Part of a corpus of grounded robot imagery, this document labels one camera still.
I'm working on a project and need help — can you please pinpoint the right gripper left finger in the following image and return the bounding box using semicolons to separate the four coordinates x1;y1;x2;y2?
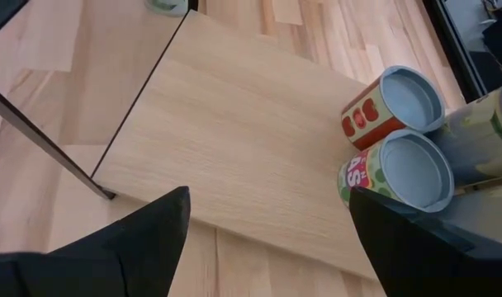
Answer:
0;185;192;297

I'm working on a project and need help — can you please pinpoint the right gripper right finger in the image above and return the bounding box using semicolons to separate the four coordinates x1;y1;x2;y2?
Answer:
348;186;502;297

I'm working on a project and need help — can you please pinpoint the green polka dot peas can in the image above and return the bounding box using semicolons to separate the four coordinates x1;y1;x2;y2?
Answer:
337;128;456;214

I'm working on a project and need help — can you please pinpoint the white mixed vegetables can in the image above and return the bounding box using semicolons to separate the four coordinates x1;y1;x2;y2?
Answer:
427;79;502;186

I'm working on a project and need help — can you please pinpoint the red tomato can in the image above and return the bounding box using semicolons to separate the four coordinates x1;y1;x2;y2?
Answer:
340;64;446;152

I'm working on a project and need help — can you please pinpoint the pale green can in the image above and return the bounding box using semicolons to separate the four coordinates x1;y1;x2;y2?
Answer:
144;0;190;17

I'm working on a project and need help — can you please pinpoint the black table edge rail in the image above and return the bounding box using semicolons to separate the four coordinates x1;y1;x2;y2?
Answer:
422;0;490;102

